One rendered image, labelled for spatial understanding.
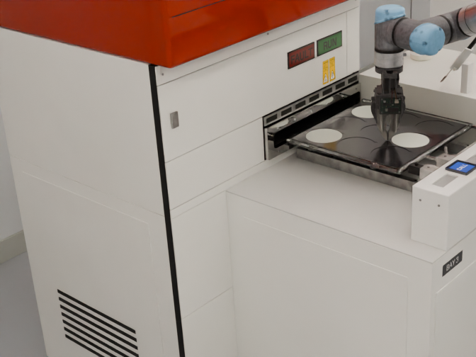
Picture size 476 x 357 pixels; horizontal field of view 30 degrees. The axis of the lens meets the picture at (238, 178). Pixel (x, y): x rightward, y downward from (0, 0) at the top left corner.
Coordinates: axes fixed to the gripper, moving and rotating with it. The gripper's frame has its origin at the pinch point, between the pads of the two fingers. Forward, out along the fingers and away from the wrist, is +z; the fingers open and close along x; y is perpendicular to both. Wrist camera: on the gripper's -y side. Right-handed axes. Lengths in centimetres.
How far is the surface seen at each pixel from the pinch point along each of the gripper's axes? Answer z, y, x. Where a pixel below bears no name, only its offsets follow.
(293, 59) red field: -18.5, -10.0, -25.1
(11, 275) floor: 92, -75, -146
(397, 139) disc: 1.4, 0.7, 2.7
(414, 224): 5.3, 41.1, 4.2
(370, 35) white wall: 64, -303, 6
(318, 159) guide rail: 7.9, -1.8, -18.7
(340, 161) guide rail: 6.8, 2.7, -12.7
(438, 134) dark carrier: 1.6, -3.2, 13.7
